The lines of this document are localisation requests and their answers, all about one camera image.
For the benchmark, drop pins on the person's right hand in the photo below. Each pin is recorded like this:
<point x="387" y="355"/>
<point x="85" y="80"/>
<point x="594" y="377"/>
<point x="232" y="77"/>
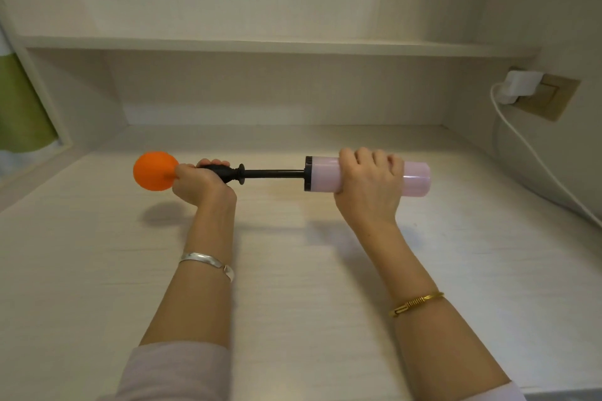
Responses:
<point x="371" y="189"/>

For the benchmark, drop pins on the person's left hand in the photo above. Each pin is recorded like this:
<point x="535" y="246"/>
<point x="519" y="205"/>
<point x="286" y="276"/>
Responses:
<point x="202" y="189"/>

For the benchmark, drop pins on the pink black balloon pump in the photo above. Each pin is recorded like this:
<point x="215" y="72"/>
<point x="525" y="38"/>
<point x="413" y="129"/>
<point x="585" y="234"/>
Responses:
<point x="322" y="173"/>

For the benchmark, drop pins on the orange balloon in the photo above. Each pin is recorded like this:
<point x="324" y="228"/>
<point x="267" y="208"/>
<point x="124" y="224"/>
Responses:
<point x="153" y="171"/>

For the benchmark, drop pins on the person's right forearm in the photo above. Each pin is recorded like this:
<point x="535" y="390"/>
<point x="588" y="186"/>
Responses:
<point x="437" y="344"/>

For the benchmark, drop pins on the person's left forearm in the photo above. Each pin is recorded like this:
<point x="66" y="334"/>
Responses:
<point x="197" y="306"/>

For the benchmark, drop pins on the cream wooden shelf board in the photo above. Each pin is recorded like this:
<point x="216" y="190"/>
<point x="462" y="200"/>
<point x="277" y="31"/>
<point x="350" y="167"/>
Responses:
<point x="258" y="46"/>

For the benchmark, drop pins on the white power adapter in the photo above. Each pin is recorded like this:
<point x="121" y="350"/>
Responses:
<point x="522" y="82"/>

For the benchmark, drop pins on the pale pink left sleeve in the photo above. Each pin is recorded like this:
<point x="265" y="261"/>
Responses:
<point x="174" y="372"/>

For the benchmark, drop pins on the pale pink sleeve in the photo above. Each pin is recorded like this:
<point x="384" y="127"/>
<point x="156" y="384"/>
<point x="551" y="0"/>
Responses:
<point x="505" y="393"/>
<point x="174" y="372"/>

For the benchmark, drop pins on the green and white curtain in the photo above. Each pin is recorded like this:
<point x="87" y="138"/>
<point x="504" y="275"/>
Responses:
<point x="19" y="104"/>

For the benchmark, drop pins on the pale pink right sleeve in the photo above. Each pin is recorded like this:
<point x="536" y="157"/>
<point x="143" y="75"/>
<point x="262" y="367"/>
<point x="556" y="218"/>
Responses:
<point x="505" y="393"/>

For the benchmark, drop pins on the beige wall socket plate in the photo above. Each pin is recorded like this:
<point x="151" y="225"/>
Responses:
<point x="562" y="97"/>

